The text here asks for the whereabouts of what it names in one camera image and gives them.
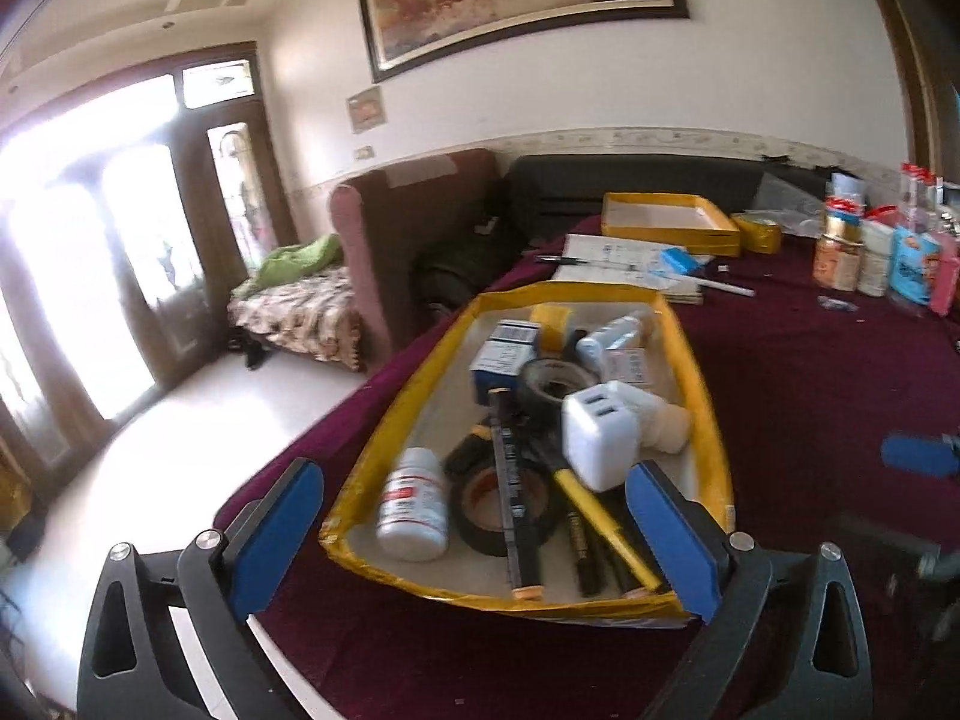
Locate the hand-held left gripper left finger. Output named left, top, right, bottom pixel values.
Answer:
left=77, top=456, right=325, bottom=720

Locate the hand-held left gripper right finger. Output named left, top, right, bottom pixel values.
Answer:
left=625, top=459, right=875, bottom=720

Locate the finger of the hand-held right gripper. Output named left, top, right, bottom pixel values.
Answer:
left=836, top=514, right=960, bottom=620
left=881, top=431, right=960, bottom=477

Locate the yellow and black tool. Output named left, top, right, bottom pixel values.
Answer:
left=525, top=439, right=671, bottom=593

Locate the white plastic bottle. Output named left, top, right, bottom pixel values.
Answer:
left=576, top=315, right=652, bottom=370
left=639, top=394, right=691, bottom=455

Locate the white USB wall charger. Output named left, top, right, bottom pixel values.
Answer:
left=561, top=381, right=657, bottom=494

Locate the white pill bottle red label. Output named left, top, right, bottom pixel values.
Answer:
left=375, top=446, right=451, bottom=562

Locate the yellow taped cardboard box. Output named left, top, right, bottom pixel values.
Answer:
left=319, top=281, right=736, bottom=627

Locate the white green medicine box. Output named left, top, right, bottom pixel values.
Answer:
left=469, top=319, right=542, bottom=406

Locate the black marker pen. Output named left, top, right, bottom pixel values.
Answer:
left=562, top=510, right=610, bottom=599

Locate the maroon velvet tablecloth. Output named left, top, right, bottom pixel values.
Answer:
left=214, top=214, right=960, bottom=720

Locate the long black bar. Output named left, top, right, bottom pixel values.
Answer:
left=487, top=388, right=542, bottom=602

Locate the small white labelled box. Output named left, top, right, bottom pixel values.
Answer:
left=600, top=346, right=653, bottom=391

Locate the clear jar with blue label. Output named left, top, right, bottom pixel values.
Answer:
left=889, top=161, right=946, bottom=316

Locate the black tape roll red core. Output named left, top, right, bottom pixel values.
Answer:
left=450, top=457, right=560, bottom=557

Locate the white plastic jar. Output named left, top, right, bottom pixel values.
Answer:
left=857, top=219, right=901, bottom=297

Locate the dark grey tape roll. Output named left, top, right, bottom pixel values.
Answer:
left=517, top=356, right=593, bottom=421

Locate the clear plastic jar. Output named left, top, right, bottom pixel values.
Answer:
left=814, top=234, right=863, bottom=292

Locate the patterned blanket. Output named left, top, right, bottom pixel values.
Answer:
left=227, top=270, right=376, bottom=374

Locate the yellow block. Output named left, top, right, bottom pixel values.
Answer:
left=529, top=304, right=577, bottom=355

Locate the small jar with striped lid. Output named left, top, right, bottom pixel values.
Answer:
left=823, top=195, right=867, bottom=239

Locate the white pen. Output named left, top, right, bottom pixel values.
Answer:
left=686, top=275, right=756, bottom=297

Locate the yellow tape roll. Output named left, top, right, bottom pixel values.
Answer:
left=731, top=214, right=782, bottom=254

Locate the white paper booklet stack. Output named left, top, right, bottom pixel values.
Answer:
left=551, top=234, right=710, bottom=306

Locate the green cloth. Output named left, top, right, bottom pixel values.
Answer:
left=251, top=234, right=342, bottom=290

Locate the small blue packet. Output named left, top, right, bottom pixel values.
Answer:
left=660, top=247, right=717, bottom=276

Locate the clear plastic bag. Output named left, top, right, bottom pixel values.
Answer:
left=750, top=171, right=826, bottom=237

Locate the wooden glass door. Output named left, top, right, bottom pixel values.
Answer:
left=0, top=41, right=301, bottom=466

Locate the shallow yellow cardboard tray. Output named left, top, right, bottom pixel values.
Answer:
left=600, top=193, right=742, bottom=256

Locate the maroon armchair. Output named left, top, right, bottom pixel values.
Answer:
left=229, top=148, right=502, bottom=376

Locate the dark sofa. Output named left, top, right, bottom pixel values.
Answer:
left=416, top=155, right=833, bottom=301

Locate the small wall picture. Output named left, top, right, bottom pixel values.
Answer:
left=346, top=86, right=387, bottom=132

